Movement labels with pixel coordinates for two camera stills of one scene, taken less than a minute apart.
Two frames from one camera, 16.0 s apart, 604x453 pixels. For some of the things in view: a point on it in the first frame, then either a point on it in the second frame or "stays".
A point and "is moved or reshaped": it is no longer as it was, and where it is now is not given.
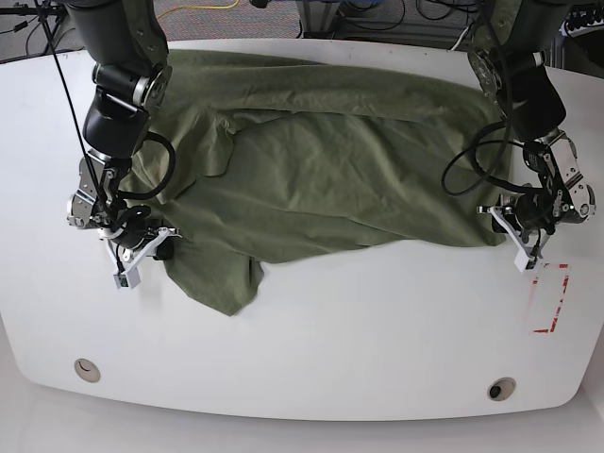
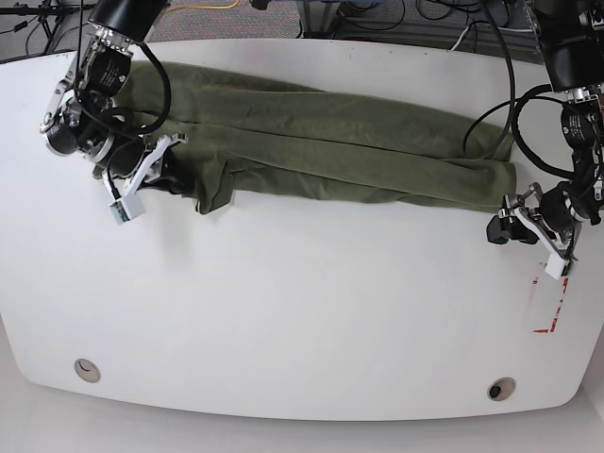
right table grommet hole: [501, 389] stays
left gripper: [158, 242] → [137, 160]
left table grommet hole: [87, 370] stays
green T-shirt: [259, 158] is moved or reshaped
